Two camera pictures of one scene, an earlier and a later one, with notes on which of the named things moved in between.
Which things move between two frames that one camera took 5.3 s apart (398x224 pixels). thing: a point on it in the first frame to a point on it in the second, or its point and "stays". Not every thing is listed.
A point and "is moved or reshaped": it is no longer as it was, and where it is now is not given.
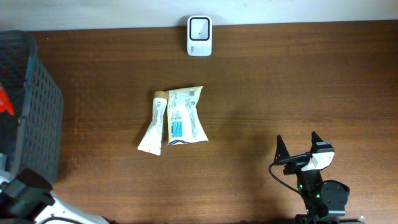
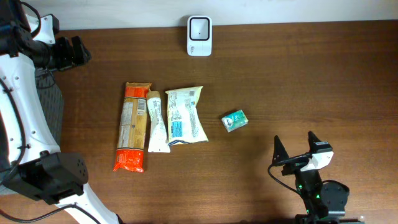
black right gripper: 298,158 stays
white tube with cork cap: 152,142 is moved or reshaped
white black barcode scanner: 199,35 stays
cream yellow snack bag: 185,124 stays
